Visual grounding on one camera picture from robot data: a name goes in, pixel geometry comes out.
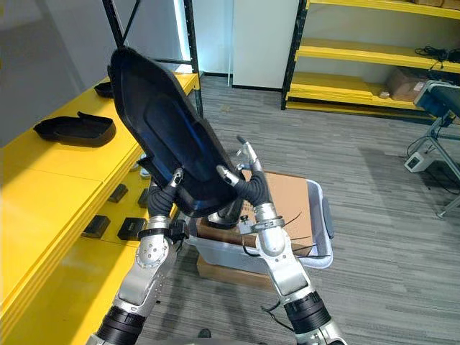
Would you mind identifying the brown boxes row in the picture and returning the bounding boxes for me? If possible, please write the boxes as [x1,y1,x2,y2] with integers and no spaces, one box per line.
[413,0,460,11]

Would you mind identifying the white cabinet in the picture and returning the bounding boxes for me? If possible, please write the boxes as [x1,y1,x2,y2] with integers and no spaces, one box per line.
[232,0,300,90]

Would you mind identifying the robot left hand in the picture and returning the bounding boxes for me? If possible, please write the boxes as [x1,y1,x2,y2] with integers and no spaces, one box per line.
[146,167,185,219]

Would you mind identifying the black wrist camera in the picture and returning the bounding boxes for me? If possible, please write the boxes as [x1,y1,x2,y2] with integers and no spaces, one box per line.
[168,219,190,245]

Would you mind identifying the brown cardboard box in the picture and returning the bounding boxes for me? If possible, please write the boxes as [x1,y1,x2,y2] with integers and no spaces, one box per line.
[386,67,428,102]

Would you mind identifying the black cable bundle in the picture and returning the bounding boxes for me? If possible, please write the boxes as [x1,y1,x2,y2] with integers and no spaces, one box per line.
[415,45,460,71]

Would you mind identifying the large black plastic housing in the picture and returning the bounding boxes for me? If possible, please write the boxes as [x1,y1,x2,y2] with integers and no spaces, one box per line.
[106,46,242,219]

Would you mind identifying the cardboard sheet inside bin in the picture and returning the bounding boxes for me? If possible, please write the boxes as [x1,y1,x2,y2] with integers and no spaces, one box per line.
[195,171,317,252]

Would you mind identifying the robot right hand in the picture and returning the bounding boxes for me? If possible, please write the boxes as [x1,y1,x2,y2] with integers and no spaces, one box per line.
[216,134,276,211]

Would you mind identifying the yellow shelf unit with cables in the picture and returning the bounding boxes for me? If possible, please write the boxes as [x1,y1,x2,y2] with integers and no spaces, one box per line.
[280,0,460,121]

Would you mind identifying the grey plastic bin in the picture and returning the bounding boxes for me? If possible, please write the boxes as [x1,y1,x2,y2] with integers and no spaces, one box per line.
[185,178,335,276]

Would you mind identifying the white power box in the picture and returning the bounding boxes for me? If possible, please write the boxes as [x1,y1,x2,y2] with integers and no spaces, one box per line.
[404,151,427,173]

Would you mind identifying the yellow shelf unit black posts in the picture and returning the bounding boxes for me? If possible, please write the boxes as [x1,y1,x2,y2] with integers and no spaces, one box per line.
[0,0,204,345]

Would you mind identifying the flat cardboard sheet under bin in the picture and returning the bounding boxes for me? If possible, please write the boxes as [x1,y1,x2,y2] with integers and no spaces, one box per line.
[196,254,276,291]

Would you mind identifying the small black box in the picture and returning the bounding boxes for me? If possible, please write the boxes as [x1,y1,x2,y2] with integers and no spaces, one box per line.
[137,187,152,209]
[107,183,129,204]
[117,217,147,241]
[80,214,111,239]

